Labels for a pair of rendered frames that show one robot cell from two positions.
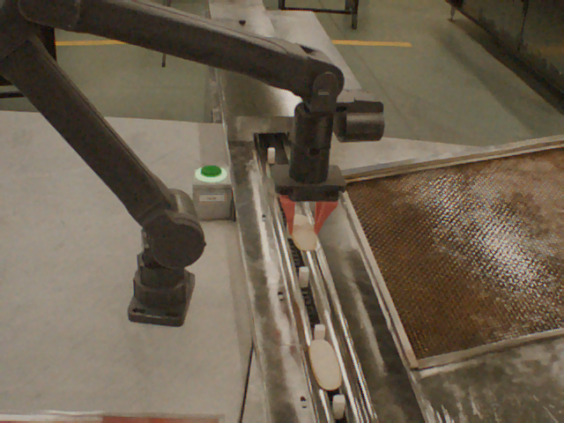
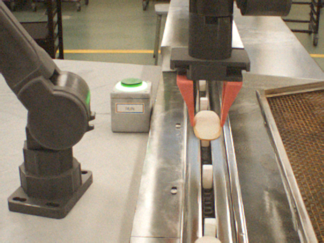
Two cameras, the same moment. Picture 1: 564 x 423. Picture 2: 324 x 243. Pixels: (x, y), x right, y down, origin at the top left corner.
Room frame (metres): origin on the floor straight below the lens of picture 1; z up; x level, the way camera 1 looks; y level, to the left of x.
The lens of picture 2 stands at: (0.23, -0.12, 1.21)
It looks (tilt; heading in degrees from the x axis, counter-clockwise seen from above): 22 degrees down; 13
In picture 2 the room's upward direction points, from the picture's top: straight up
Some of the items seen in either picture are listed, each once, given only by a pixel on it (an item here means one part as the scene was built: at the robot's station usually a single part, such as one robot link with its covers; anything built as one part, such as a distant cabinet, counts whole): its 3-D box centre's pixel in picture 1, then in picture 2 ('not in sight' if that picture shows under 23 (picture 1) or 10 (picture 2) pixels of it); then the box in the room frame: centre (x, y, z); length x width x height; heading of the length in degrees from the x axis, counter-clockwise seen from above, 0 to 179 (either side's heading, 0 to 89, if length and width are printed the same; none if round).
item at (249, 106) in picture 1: (243, 40); (198, 9); (1.99, 0.15, 0.89); 1.25 x 0.18 x 0.09; 10
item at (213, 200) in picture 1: (211, 200); (133, 114); (1.15, 0.14, 0.84); 0.08 x 0.08 x 0.11; 10
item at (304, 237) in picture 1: (302, 230); (207, 122); (0.93, -0.03, 0.92); 0.10 x 0.04 x 0.01; 10
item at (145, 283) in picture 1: (161, 278); (50, 169); (0.87, 0.18, 0.86); 0.12 x 0.09 x 0.08; 178
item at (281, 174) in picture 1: (309, 163); (210, 40); (0.93, -0.03, 1.04); 0.10 x 0.07 x 0.07; 100
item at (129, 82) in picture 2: (211, 173); (131, 85); (1.15, 0.14, 0.90); 0.04 x 0.04 x 0.02
